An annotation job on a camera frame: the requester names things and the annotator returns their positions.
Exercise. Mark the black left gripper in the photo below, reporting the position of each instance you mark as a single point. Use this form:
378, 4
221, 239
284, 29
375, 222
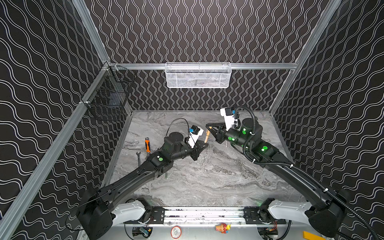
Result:
195, 150

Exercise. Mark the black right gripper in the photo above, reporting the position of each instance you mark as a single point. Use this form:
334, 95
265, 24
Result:
221, 133

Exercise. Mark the tan fountain pen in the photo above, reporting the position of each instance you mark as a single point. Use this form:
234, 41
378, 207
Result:
207, 136

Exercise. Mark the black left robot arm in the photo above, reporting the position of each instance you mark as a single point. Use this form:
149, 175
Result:
102, 209

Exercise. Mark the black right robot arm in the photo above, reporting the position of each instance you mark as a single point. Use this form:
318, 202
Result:
322, 212

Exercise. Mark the steel wrench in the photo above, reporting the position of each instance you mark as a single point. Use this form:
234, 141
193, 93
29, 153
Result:
139, 157

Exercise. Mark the small red yellow toy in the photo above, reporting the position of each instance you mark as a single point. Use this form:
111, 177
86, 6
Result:
223, 228

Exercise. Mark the yellow block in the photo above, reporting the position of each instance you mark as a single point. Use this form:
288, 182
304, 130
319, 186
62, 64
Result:
310, 236

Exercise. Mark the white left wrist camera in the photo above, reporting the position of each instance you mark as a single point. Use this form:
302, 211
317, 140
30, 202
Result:
194, 133

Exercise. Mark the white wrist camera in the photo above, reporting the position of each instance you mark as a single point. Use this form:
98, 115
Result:
231, 120
194, 133

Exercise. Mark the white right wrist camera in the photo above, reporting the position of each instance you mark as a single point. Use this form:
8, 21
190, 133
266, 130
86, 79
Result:
231, 120

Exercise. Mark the orange handled screwdriver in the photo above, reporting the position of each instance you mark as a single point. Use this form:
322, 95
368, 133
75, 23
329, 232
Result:
147, 144

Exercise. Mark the white wire mesh basket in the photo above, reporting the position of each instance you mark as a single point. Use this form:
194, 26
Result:
200, 75

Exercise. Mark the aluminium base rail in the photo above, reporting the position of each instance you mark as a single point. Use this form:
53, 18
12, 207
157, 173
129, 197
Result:
204, 214

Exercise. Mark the black wire mesh basket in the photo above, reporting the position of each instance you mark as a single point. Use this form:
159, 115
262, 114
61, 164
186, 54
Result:
108, 101

